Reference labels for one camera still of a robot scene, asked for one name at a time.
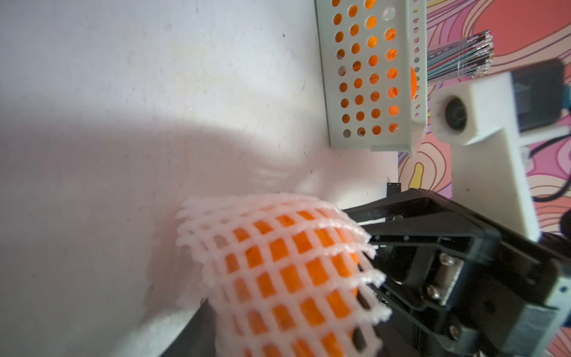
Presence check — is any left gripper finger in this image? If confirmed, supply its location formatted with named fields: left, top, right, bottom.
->
left=161, top=300, right=217, bottom=357

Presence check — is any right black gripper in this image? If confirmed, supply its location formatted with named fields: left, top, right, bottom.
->
left=343, top=189, right=570, bottom=356

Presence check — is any metal cup of pencils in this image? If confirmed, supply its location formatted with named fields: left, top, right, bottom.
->
left=427, top=30, right=495, bottom=83

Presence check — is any black stapler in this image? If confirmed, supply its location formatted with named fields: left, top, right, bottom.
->
left=386, top=182, right=401, bottom=197

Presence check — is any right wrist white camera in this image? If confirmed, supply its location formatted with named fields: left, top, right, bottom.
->
left=431, top=59, right=570, bottom=242

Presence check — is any netted orange top exposed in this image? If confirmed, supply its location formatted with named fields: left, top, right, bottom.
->
left=213, top=208, right=367, bottom=356

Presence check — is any mint green perforated basket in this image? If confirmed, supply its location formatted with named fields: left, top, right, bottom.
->
left=314, top=0, right=429, bottom=153

